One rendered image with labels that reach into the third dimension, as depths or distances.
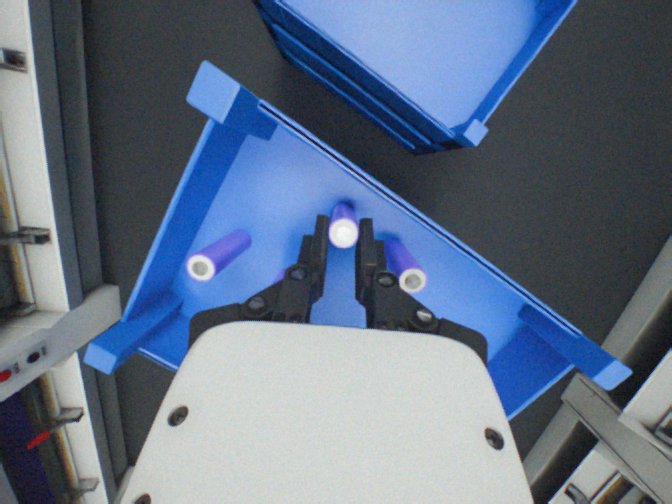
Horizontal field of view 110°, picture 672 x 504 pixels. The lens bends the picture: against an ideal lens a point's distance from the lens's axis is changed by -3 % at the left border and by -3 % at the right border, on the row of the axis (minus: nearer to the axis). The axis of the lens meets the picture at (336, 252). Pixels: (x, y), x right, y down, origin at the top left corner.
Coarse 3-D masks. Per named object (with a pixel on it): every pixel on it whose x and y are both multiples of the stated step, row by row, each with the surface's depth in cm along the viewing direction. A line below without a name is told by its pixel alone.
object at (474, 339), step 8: (440, 320) 11; (448, 320) 11; (408, 328) 11; (440, 328) 10; (448, 328) 10; (456, 328) 10; (464, 328) 10; (448, 336) 10; (456, 336) 10; (464, 336) 10; (472, 336) 10; (480, 336) 10; (472, 344) 10; (480, 344) 10; (480, 352) 10
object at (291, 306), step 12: (300, 264) 12; (288, 276) 11; (300, 276) 11; (288, 288) 10; (300, 288) 11; (288, 300) 10; (300, 300) 10; (276, 312) 10; (288, 312) 10; (300, 312) 10
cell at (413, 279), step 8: (392, 240) 20; (392, 248) 18; (400, 248) 18; (392, 256) 17; (400, 256) 16; (408, 256) 16; (392, 264) 17; (400, 264) 15; (408, 264) 15; (416, 264) 15; (400, 272) 15; (408, 272) 15; (416, 272) 15; (424, 272) 15; (400, 280) 15; (408, 280) 15; (416, 280) 15; (424, 280) 15; (408, 288) 15; (416, 288) 15
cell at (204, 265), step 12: (228, 240) 18; (240, 240) 19; (204, 252) 15; (216, 252) 16; (228, 252) 17; (240, 252) 19; (192, 264) 15; (204, 264) 15; (216, 264) 15; (228, 264) 17; (192, 276) 15; (204, 276) 15
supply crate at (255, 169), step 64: (256, 128) 15; (192, 192) 16; (256, 192) 20; (320, 192) 19; (384, 192) 14; (256, 256) 21; (448, 256) 21; (128, 320) 18; (320, 320) 23; (512, 320) 23; (512, 384) 21
